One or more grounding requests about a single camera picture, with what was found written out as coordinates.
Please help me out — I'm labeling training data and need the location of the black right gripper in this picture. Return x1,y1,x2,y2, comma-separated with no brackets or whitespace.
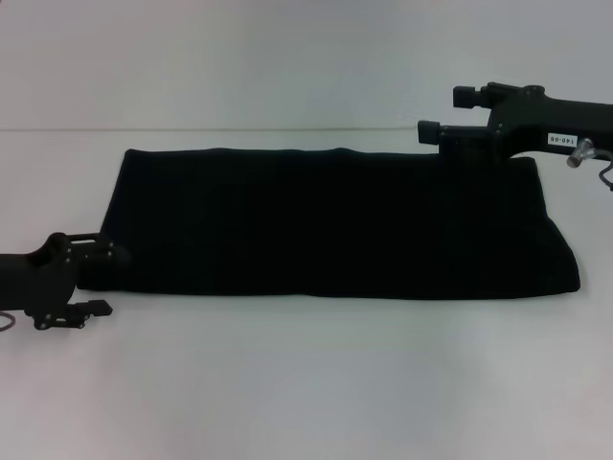
417,81,613,168

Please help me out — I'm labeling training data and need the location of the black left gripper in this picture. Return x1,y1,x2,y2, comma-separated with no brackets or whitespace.
0,232,132,333

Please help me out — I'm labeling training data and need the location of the black shirt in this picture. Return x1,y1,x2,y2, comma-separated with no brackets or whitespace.
76,148,582,303

